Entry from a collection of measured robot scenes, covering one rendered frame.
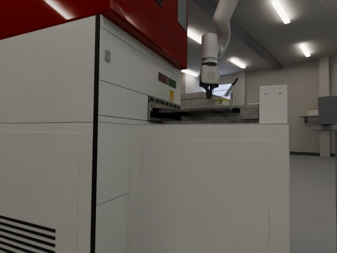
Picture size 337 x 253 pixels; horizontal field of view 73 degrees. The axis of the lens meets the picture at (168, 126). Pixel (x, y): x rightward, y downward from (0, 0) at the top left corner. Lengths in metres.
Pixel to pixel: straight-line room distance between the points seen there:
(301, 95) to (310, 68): 1.11
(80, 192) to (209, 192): 0.48
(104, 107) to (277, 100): 0.64
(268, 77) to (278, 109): 10.47
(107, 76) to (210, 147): 0.48
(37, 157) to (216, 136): 0.74
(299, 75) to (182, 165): 10.34
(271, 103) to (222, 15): 0.56
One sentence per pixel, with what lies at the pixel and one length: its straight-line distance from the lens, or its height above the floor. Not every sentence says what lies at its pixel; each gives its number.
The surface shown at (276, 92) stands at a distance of 0.93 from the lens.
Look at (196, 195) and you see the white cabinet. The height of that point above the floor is 0.55.
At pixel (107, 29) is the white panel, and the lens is 0.98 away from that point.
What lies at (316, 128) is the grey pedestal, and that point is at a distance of 1.05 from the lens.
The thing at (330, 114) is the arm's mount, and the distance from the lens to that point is 0.99.
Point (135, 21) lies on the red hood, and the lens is 1.07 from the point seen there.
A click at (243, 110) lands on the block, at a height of 0.89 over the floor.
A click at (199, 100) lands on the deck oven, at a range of 5.25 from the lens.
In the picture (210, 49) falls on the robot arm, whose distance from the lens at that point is 1.26.
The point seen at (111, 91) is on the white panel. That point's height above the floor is 0.95.
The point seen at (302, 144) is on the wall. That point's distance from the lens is 10.80.
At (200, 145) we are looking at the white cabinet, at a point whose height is 0.74.
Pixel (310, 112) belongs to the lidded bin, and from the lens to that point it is 10.13.
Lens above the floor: 0.78
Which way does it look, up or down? 2 degrees up
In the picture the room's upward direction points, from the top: 1 degrees clockwise
